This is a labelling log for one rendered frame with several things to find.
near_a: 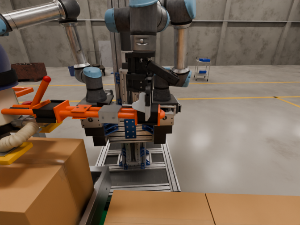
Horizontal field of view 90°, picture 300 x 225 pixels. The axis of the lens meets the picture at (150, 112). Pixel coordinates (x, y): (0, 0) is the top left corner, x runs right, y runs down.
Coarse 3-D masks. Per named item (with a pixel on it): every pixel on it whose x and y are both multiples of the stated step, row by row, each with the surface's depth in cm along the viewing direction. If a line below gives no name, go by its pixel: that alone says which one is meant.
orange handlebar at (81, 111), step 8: (16, 88) 79; (24, 88) 79; (32, 88) 79; (16, 104) 57; (80, 104) 57; (8, 112) 53; (16, 112) 53; (24, 112) 53; (32, 112) 52; (64, 112) 52; (72, 112) 52; (80, 112) 52; (88, 112) 52; (96, 112) 51; (120, 112) 51; (128, 112) 51; (160, 112) 51
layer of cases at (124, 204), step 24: (120, 192) 98; (144, 192) 98; (168, 192) 98; (192, 192) 98; (120, 216) 84; (144, 216) 84; (168, 216) 84; (192, 216) 84; (216, 216) 84; (240, 216) 84; (264, 216) 84; (288, 216) 84
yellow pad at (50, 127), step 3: (30, 117) 68; (51, 123) 69; (54, 123) 69; (57, 123) 70; (60, 123) 72; (42, 126) 66; (45, 126) 66; (48, 126) 66; (51, 126) 66; (54, 126) 68; (57, 126) 70; (42, 129) 64; (45, 129) 64; (48, 129) 64; (51, 129) 66; (39, 132) 65; (42, 132) 65; (45, 132) 65; (48, 132) 65
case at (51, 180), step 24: (48, 144) 78; (72, 144) 78; (0, 168) 63; (24, 168) 63; (48, 168) 63; (72, 168) 72; (0, 192) 52; (24, 192) 52; (48, 192) 57; (72, 192) 73; (0, 216) 48; (24, 216) 47; (48, 216) 57; (72, 216) 73
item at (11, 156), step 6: (24, 144) 55; (30, 144) 55; (12, 150) 51; (18, 150) 51; (24, 150) 53; (0, 156) 48; (6, 156) 49; (12, 156) 49; (18, 156) 51; (0, 162) 47; (6, 162) 47
